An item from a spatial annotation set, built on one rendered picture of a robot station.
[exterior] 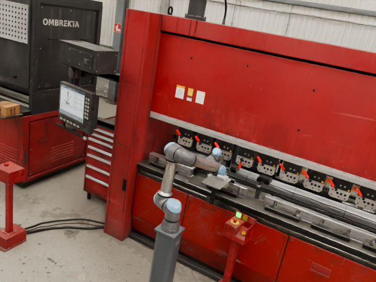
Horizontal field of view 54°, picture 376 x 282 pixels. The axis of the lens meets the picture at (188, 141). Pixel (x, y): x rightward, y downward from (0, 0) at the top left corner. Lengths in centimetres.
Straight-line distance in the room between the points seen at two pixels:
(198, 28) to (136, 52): 59
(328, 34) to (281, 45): 436
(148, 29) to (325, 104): 158
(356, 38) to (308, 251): 480
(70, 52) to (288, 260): 255
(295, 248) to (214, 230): 74
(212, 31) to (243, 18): 452
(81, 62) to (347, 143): 221
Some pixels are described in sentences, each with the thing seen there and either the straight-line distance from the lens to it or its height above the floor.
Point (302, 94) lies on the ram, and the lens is 299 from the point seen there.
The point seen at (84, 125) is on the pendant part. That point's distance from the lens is 324.
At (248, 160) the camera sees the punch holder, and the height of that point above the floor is 124.
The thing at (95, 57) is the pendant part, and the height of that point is 189.
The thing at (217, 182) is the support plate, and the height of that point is 100.
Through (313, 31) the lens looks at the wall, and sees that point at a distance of 734.
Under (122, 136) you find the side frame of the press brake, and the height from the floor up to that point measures 114.
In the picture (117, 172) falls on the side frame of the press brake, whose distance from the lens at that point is 372.
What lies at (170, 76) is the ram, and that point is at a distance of 341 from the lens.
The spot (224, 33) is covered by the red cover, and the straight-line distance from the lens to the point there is 315.
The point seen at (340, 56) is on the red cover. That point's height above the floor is 223.
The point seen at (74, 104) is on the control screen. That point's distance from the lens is 333.
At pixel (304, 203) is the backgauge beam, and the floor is 91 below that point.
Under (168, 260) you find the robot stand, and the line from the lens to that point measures 295.
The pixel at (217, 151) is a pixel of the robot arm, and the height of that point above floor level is 133.
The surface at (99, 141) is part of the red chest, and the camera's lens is 427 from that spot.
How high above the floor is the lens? 234
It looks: 19 degrees down
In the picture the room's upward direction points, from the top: 10 degrees clockwise
